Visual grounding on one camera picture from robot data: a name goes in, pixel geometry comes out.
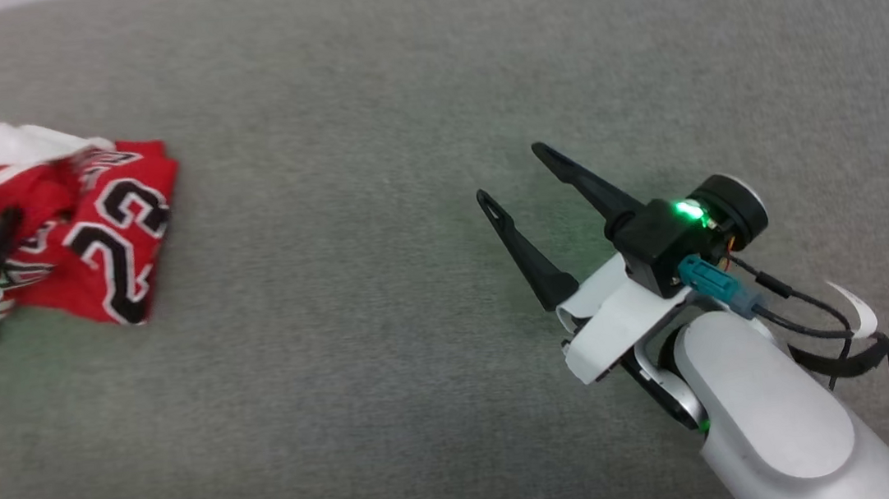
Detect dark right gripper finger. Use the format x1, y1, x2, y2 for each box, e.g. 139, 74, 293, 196
530, 132, 649, 245
477, 180, 582, 317

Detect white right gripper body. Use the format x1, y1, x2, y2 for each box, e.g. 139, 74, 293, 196
544, 169, 785, 387

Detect red basketball jersey white sleeves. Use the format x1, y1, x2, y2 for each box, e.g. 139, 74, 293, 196
0, 104, 198, 357

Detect white tape strip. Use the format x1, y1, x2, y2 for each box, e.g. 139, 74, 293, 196
827, 276, 881, 344

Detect teal right camera connector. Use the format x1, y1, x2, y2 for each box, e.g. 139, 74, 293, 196
677, 248, 762, 326

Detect thin black right gripper cable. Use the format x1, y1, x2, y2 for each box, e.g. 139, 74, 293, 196
728, 240, 861, 400

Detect black right camera cable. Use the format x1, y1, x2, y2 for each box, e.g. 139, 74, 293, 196
748, 287, 889, 499

